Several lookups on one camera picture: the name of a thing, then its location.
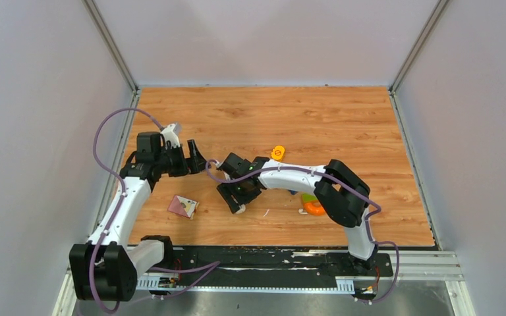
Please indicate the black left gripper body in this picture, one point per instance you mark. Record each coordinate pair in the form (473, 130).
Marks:
(192, 163)

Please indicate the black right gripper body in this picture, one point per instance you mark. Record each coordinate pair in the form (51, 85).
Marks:
(239, 190)

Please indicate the white earbud charging case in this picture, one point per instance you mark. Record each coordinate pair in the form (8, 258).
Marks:
(241, 209)

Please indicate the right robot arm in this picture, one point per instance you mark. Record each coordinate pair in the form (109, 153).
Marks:
(343, 195)

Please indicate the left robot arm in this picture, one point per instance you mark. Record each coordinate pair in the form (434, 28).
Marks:
(103, 269)

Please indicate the pink patterned card box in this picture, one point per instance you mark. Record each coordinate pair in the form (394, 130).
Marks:
(183, 206)

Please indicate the yellow toy sign block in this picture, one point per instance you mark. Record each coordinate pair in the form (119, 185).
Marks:
(277, 153)

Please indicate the green toy building plate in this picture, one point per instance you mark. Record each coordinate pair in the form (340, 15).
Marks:
(308, 198)

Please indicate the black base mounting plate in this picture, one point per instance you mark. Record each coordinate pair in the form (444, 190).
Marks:
(262, 279)

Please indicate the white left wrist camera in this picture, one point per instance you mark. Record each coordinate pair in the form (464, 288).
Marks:
(170, 135)

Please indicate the aluminium frame rail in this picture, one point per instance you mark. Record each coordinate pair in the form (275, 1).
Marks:
(417, 264)

